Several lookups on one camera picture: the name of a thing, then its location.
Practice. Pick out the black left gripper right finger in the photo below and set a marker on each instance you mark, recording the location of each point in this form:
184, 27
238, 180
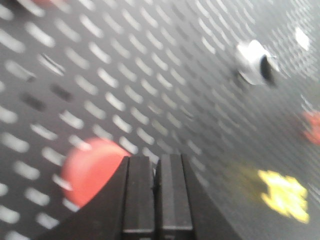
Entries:
183, 209

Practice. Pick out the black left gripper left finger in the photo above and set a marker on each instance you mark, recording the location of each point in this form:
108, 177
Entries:
123, 209

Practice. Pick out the lower red mushroom button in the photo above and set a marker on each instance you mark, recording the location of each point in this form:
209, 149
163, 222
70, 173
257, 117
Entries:
88, 168

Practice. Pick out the black perforated pegboard panel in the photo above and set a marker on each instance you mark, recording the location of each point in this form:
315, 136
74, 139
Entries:
158, 77

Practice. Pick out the silver black selector knob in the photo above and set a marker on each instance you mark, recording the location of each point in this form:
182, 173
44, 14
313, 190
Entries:
255, 64

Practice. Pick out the yellow toggle switch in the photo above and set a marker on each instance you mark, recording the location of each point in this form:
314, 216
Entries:
285, 195

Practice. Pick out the red toggle switch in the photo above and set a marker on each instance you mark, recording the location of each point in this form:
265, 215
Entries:
312, 131

